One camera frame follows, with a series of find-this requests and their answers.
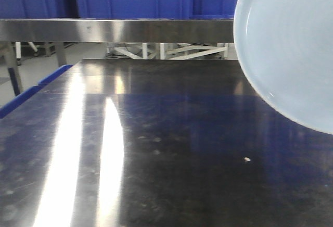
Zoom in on light blue plate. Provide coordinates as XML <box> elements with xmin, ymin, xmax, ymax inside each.
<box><xmin>233</xmin><ymin>0</ymin><xmax>332</xmax><ymax>134</ymax></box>

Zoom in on steel shelf left leg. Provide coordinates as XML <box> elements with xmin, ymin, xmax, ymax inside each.
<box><xmin>55</xmin><ymin>42</ymin><xmax>67</xmax><ymax>67</ymax></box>

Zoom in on white metal frame background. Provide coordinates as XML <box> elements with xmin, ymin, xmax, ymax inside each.
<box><xmin>106</xmin><ymin>43</ymin><xmax>229</xmax><ymax>60</ymax></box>

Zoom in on stainless steel shelf rail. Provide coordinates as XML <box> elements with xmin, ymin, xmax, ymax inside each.
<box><xmin>1</xmin><ymin>19</ymin><xmax>234</xmax><ymax>43</ymax></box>

